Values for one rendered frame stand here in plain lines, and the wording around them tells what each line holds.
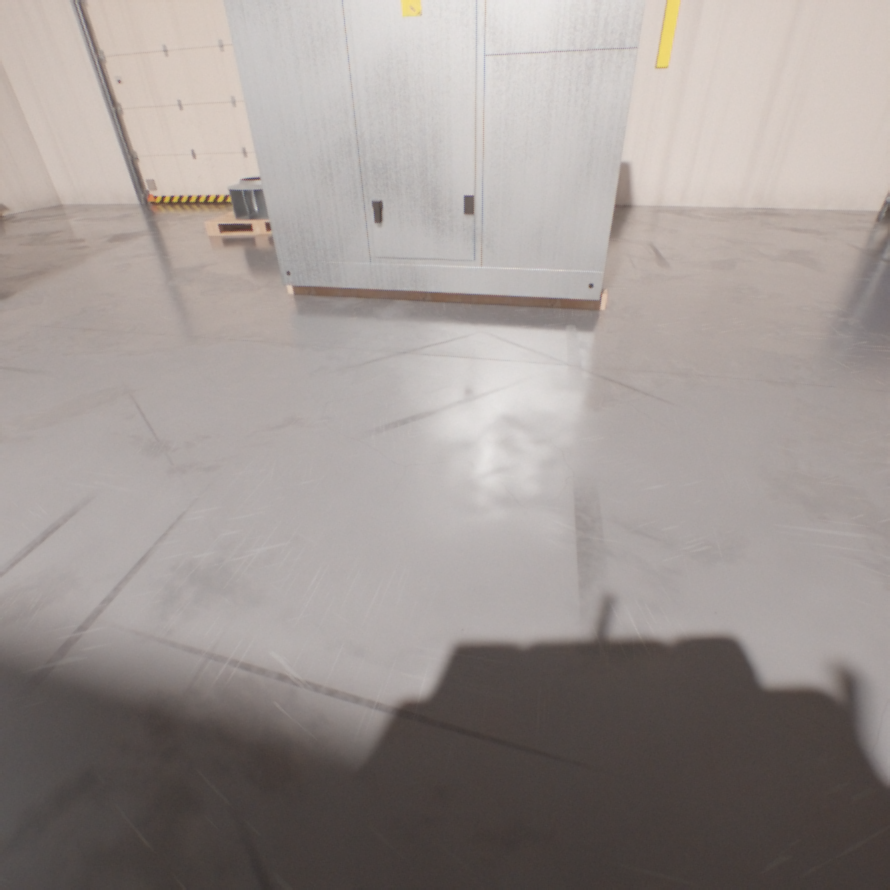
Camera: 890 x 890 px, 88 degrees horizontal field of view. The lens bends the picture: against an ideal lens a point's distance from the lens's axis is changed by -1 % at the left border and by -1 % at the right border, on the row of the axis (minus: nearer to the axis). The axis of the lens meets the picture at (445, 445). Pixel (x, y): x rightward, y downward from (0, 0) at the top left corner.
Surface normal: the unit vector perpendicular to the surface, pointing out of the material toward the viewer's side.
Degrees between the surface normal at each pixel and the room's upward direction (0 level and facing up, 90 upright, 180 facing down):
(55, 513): 0
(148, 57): 90
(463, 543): 0
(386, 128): 90
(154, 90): 90
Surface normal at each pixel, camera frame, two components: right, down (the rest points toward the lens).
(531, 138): -0.24, 0.56
